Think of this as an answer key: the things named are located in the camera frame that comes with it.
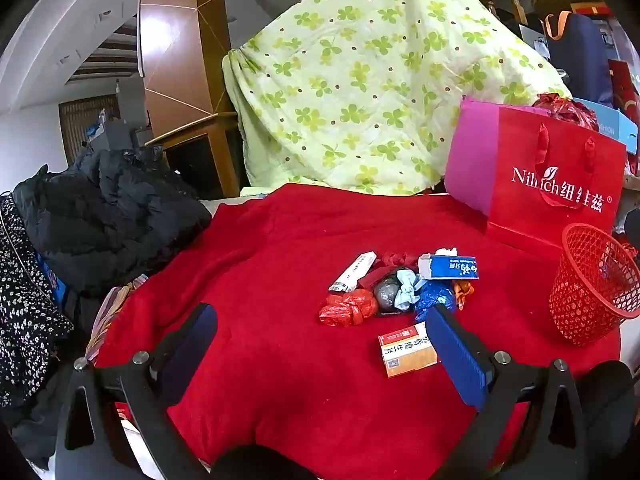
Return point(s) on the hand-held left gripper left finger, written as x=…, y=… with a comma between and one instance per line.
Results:
x=192, y=340

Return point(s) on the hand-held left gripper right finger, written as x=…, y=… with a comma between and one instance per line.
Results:
x=455, y=355

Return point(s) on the orange medicine box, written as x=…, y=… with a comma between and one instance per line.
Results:
x=405, y=352

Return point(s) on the blue plastic bag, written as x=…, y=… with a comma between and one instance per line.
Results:
x=435, y=295

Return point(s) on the orange wrapper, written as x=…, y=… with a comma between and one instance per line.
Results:
x=462, y=290

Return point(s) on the light blue wad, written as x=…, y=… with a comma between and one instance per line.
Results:
x=407, y=292

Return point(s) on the blue toothpaste box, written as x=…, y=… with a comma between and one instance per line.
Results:
x=450, y=267

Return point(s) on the grey plastic-wrapped bundle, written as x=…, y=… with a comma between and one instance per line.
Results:
x=387, y=295

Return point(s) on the white tissue wad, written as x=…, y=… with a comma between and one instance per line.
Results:
x=445, y=251

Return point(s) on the red sheer scrap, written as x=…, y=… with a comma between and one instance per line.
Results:
x=395, y=260

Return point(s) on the red plastic bag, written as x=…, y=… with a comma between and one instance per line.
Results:
x=347, y=307

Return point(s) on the white medicine box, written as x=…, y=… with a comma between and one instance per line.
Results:
x=352, y=271

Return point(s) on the red mesh plastic basket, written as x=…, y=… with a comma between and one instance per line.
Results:
x=575, y=285

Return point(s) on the striped cloth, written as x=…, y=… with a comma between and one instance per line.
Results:
x=112, y=310

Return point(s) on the red blanket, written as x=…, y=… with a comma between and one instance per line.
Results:
x=275, y=260

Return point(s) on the black puffer jacket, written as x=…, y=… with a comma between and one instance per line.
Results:
x=110, y=220

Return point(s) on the dark floral cloth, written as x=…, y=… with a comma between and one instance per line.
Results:
x=25, y=320

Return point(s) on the red paper gift bag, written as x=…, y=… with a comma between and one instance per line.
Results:
x=525, y=150

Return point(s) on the red crumpled foil bag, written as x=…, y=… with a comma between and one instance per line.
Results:
x=565, y=110

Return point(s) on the light blue cardboard box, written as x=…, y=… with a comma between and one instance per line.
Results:
x=612, y=125

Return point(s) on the green clover print quilt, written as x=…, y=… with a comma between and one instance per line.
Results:
x=360, y=85

